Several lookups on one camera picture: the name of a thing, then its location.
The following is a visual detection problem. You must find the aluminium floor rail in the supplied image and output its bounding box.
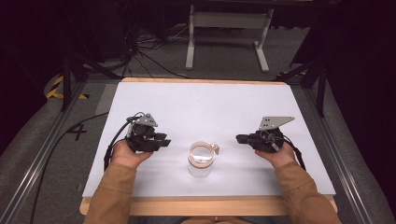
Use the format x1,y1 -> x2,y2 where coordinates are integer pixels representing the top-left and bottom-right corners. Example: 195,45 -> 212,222
300,83 -> 376,224
0,78 -> 89,224

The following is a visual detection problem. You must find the right hand-held gripper black cable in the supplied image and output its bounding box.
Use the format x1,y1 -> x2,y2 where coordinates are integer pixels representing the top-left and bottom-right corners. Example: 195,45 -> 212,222
282,135 -> 307,172

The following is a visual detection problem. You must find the person's right hand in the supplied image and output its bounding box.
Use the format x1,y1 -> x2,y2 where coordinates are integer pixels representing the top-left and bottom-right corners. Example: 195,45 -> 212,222
254,142 -> 297,171

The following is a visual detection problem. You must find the person's left hand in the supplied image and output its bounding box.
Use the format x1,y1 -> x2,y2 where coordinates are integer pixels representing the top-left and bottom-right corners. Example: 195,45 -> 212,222
110,139 -> 154,170

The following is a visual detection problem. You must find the wooden table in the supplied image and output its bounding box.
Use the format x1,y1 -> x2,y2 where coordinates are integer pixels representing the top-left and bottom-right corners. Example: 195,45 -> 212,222
79,77 -> 338,217

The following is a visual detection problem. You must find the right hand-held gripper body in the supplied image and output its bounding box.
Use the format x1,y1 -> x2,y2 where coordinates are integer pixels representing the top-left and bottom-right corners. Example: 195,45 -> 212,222
246,116 -> 295,154

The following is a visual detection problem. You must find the black floor tape mark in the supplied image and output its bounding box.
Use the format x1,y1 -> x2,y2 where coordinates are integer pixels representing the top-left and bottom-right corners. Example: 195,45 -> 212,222
66,123 -> 88,142

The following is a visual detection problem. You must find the left hand-held gripper black cable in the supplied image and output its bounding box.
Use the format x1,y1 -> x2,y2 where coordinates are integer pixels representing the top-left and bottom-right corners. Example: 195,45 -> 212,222
28,111 -> 146,224

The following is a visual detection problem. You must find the white metal stand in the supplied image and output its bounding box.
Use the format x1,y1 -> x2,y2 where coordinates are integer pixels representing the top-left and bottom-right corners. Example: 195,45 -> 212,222
185,4 -> 275,74

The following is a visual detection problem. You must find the yellow black floor tape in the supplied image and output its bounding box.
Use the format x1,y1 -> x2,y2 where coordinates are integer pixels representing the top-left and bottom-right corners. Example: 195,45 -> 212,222
46,75 -> 90,101

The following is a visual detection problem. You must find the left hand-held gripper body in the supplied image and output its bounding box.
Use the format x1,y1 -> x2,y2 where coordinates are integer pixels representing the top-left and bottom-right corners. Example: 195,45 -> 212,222
125,112 -> 161,153

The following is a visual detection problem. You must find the hand-held gripper black cable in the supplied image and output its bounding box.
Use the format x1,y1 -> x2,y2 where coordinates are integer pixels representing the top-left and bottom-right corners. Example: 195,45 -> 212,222
282,135 -> 307,172
28,111 -> 146,224

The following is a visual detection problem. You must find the black tripod stand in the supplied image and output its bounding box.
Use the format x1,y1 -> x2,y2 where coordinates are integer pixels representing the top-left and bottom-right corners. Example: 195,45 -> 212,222
61,18 -> 122,112
274,59 -> 329,119

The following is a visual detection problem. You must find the white table mat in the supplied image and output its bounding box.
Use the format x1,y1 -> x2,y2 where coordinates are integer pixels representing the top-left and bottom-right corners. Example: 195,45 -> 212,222
82,81 -> 337,198

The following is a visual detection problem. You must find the bundle of black floor cables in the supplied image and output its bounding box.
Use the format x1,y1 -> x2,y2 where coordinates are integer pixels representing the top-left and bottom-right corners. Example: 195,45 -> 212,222
102,21 -> 191,79

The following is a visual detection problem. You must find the clear glass jar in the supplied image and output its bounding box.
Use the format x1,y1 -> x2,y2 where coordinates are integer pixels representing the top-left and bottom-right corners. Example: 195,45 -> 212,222
187,140 -> 220,178

